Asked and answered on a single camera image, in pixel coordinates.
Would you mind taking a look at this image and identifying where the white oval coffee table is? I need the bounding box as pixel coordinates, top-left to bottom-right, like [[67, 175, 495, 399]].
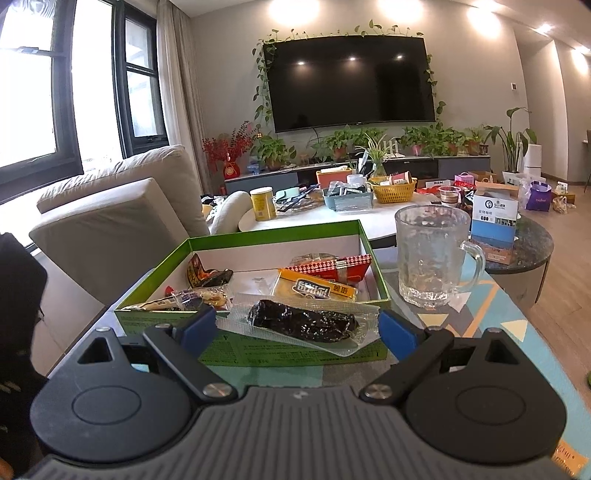
[[210, 191, 467, 250]]

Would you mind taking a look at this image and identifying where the orange box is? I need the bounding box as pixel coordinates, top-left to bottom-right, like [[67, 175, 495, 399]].
[[316, 168, 352, 189]]

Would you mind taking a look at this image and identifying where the clear glass mug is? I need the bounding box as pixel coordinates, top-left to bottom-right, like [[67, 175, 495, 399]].
[[394, 205, 486, 309]]

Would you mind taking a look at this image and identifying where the white air purifier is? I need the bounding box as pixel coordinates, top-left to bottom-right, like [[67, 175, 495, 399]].
[[523, 144, 544, 178]]

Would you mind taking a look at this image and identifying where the patterned table mat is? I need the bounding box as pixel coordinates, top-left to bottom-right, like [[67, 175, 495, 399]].
[[60, 249, 591, 480]]

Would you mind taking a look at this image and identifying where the yellow wicker basket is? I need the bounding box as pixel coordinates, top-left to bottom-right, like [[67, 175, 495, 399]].
[[369, 174, 417, 204]]

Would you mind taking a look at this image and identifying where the blue white carton box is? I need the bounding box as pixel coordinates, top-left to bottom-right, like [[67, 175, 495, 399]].
[[470, 181, 520, 265]]

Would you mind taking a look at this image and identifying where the clear dark dried fruit packet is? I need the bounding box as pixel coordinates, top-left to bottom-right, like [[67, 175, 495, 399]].
[[216, 291, 380, 357]]

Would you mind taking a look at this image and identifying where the blue-grey storage tray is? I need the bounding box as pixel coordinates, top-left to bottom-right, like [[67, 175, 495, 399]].
[[322, 185, 375, 212]]

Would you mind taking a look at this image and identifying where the white curtain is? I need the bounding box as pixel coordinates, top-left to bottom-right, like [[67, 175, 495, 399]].
[[157, 0, 208, 185]]

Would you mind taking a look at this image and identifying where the black framed window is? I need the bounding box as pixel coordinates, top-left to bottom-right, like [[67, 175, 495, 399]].
[[0, 0, 169, 204]]

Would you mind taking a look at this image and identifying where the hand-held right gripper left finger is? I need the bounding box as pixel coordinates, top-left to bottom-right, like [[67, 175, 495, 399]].
[[74, 305, 238, 406]]

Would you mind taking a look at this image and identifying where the red flower arrangement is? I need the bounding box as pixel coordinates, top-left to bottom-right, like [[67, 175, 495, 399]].
[[202, 121, 259, 181]]

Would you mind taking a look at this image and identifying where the yellow can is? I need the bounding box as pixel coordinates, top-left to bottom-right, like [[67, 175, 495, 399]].
[[250, 187, 277, 222]]

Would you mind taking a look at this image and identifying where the green trailing vine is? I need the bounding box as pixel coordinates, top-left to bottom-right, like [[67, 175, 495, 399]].
[[252, 21, 446, 127]]

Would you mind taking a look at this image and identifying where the purple gift bag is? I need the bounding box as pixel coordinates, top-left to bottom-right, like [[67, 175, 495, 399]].
[[526, 181, 553, 212]]

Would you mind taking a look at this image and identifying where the wall-mounted black television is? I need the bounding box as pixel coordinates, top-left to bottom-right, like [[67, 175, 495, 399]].
[[262, 36, 437, 134]]

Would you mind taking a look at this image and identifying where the beige sofa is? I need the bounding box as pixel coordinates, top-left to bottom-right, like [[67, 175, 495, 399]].
[[28, 144, 211, 374]]

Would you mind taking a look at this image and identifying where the spider plant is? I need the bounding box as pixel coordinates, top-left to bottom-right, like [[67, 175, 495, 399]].
[[355, 131, 391, 178]]

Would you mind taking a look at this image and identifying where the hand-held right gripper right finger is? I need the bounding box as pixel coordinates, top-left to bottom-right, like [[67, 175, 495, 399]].
[[359, 309, 522, 407]]

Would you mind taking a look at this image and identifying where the white cushion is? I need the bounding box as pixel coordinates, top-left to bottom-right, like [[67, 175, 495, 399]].
[[210, 190, 252, 236]]

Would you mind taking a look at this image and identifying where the potted green plant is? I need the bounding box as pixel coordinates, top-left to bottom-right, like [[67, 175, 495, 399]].
[[434, 127, 467, 157], [464, 124, 490, 155], [323, 129, 356, 162], [252, 134, 296, 171]]

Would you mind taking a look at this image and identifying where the red checkered-edge snack packet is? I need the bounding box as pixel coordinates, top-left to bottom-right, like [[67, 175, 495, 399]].
[[281, 254, 374, 287]]

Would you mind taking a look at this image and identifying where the black red yellow snack packet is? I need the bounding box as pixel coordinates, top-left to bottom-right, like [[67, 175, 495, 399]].
[[186, 253, 235, 291]]

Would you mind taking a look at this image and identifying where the potted plant pink pot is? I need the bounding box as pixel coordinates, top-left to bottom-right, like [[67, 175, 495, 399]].
[[401, 127, 435, 158]]

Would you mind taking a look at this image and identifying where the grey television cabinet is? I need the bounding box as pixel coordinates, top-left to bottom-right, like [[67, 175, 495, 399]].
[[224, 154, 491, 195]]

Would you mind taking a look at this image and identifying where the round dark marble table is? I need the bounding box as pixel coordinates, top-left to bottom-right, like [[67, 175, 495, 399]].
[[462, 212, 555, 303]]

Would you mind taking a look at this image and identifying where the green cardboard box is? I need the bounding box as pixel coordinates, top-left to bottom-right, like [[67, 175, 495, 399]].
[[114, 219, 393, 367]]

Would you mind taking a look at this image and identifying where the tall leafy potted plant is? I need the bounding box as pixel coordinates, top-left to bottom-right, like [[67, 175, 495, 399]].
[[489, 107, 537, 185]]

